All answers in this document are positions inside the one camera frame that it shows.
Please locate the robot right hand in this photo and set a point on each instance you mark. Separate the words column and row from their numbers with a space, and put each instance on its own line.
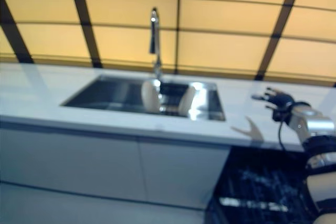
column 282, row 100

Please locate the black built-in dishwasher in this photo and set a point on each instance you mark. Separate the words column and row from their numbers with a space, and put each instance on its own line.
column 215, row 208

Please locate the cream round plate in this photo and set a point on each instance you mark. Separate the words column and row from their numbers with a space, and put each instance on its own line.
column 187, row 102
column 149, row 98

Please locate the black sink drying rack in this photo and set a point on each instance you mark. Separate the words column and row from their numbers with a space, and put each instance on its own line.
column 172, row 98

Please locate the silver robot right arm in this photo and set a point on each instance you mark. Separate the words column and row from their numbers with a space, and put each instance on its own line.
column 315, row 124

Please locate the chrome pull-down kitchen faucet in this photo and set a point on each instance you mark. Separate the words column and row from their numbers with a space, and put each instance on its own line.
column 155, row 35

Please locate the white cabinet door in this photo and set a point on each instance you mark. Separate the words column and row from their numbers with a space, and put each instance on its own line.
column 78, row 161
column 181, row 174

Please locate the stainless steel sink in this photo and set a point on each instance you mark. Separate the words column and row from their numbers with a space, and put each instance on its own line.
column 105, row 95

